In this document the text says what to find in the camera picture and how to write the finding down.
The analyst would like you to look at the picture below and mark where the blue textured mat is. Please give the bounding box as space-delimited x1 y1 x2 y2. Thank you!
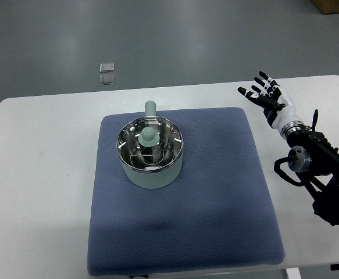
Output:
87 108 285 276

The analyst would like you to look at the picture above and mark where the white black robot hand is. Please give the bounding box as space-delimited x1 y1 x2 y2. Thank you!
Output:
237 71 300 132

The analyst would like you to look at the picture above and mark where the glass lid green knob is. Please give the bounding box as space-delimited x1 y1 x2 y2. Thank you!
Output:
116 116 184 173

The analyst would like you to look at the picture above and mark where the brown cardboard box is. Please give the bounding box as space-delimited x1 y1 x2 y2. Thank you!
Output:
312 0 339 15

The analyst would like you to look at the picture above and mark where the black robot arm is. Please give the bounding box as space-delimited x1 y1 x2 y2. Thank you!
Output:
274 110 339 226

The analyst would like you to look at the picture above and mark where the wire steaming rack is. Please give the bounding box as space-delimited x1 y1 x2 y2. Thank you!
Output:
128 145 174 170

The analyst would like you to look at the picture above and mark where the green steel pot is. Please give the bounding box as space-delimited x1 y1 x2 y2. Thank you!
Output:
120 101 183 189

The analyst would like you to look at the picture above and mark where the upper metal floor plate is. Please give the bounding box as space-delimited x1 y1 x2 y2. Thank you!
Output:
99 62 115 73

